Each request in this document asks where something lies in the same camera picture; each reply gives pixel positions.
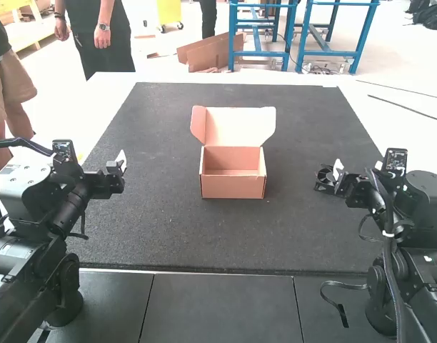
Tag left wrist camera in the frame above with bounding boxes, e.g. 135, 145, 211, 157
51, 139, 79, 169

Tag black cable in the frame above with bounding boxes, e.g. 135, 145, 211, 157
0, 137, 56, 157
356, 212, 388, 244
318, 279, 370, 329

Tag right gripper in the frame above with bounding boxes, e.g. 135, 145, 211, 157
331, 159, 375, 209

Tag black mat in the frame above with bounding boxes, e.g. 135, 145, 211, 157
65, 81, 395, 277

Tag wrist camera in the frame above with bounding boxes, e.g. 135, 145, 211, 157
51, 139, 79, 169
381, 146, 408, 177

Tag dark base panel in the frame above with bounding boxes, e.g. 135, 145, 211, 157
35, 269, 155, 343
292, 274, 383, 343
139, 272, 306, 343

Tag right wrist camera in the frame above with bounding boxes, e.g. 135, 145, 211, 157
381, 146, 408, 177

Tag person's legs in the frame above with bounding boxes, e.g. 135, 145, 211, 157
198, 0, 218, 40

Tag brown cardboard sheets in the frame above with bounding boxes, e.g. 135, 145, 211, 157
176, 31, 247, 74

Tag yellow cart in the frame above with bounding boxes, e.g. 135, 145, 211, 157
155, 0, 185, 34

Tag black bags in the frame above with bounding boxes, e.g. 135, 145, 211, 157
403, 0, 437, 31

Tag person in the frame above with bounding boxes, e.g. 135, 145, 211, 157
53, 0, 136, 81
0, 9, 39, 176

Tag cardboard box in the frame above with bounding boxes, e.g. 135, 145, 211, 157
189, 104, 278, 200

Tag black square fan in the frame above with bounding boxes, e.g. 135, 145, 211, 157
313, 164, 339, 194

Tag wooden pallet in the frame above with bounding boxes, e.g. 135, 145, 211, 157
0, 0, 58, 53

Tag blue metal frame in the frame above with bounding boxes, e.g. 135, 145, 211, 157
294, 0, 381, 75
227, 0, 298, 73

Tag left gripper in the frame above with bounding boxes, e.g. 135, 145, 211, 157
83, 149, 129, 199

